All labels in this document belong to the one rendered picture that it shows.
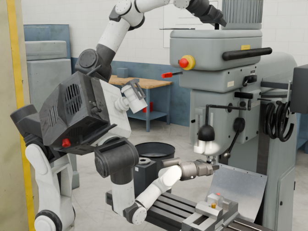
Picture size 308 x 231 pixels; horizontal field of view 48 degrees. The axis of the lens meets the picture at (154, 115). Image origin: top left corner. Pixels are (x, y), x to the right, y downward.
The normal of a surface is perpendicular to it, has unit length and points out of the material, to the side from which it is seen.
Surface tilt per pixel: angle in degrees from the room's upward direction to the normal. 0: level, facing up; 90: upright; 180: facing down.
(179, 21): 90
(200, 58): 90
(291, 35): 90
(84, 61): 62
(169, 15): 90
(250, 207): 45
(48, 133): 74
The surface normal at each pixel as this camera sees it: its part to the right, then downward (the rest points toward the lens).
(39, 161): -0.33, 0.23
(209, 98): -0.62, 0.19
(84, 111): -0.55, -0.24
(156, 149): -0.11, 0.18
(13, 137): 0.78, 0.15
